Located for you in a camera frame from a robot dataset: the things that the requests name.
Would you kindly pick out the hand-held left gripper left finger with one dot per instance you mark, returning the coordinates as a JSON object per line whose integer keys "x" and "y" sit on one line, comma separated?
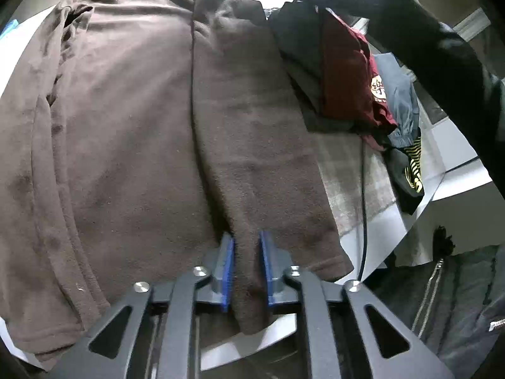
{"x": 227, "y": 272}

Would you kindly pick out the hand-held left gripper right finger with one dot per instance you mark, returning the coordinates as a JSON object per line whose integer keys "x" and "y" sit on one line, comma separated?
{"x": 265, "y": 264}

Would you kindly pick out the brown fleece sweater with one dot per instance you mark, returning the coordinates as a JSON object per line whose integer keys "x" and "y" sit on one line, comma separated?
{"x": 138, "y": 126}

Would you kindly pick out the black yellow striped garment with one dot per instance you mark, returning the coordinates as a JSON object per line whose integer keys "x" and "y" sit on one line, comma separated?
{"x": 408, "y": 181}

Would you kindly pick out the person's grey zip jacket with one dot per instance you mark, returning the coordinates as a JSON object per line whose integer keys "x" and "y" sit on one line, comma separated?
{"x": 461, "y": 304}

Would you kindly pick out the blue garment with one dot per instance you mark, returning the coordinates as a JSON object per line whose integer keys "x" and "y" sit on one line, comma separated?
{"x": 8, "y": 29}

